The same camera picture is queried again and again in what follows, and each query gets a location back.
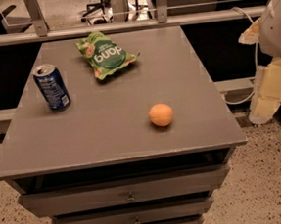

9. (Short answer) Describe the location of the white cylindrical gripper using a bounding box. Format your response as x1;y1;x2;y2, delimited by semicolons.
238;0;281;125

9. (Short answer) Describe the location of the green rice chip bag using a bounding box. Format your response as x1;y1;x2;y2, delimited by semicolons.
75;31;138;81

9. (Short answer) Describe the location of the orange fruit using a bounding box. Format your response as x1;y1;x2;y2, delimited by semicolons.
149;104;173;127

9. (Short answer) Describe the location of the black office chair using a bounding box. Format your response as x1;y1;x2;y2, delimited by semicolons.
81;0;111;22

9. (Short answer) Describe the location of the grey drawer cabinet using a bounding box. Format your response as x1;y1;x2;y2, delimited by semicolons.
0;27;246;224

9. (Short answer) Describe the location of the blue soda can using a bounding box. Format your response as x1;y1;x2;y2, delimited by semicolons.
33;64;70;112

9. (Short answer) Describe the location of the white cable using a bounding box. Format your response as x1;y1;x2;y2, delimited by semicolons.
216;5;265;107

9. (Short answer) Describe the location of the metal railing frame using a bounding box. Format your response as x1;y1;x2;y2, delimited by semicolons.
0;0;270;47

